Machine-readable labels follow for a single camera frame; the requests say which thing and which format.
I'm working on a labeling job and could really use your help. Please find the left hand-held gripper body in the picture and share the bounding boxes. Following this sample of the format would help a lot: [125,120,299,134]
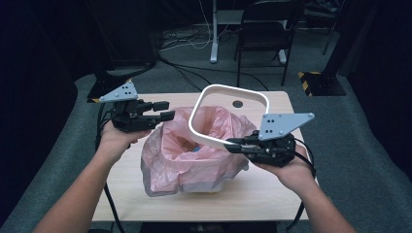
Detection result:
[98,80,163,133]

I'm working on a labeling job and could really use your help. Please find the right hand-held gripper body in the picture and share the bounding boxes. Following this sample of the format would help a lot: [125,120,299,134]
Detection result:
[243,112,316,168]

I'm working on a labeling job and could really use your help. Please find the white square bin rim frame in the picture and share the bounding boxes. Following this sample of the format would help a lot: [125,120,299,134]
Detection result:
[187,83,271,151]

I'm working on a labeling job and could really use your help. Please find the pink plastic trash bag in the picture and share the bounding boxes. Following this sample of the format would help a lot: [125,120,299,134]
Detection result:
[140,106,258,198]

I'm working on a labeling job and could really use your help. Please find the person's left hand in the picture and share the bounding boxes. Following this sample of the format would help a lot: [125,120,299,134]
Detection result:
[97,120,154,157]

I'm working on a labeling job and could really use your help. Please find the person's right hand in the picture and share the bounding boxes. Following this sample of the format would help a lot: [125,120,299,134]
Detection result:
[252,143,318,192]

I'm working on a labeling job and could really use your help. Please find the black stand base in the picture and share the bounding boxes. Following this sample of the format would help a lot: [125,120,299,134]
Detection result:
[86,66,156,104]

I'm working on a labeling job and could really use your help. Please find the black stand with striped base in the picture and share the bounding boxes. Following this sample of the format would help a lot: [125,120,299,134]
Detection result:
[297,0,348,97]

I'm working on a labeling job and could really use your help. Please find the black chair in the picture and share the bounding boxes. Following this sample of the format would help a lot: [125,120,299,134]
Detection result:
[233,0,306,87]

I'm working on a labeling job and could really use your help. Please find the right hand-held gripper black cable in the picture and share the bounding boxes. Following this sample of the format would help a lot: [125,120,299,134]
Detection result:
[292,137,318,178]

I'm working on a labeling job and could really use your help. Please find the hand-held gripper black cable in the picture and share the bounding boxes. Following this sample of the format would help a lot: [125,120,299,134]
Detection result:
[292,137,318,178]
[94,102,126,233]

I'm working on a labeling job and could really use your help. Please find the black floor cable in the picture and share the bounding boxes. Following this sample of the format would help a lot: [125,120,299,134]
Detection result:
[157,55,270,92]

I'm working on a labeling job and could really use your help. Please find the tangle of floor cables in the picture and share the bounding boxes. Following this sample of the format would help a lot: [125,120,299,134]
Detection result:
[159,27,229,52]

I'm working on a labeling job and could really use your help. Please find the left hand-held gripper black cable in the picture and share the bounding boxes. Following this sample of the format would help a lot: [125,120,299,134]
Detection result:
[94,102,126,233]

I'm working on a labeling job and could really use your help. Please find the white desk frame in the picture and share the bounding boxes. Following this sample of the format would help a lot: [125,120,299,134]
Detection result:
[197,0,290,65]

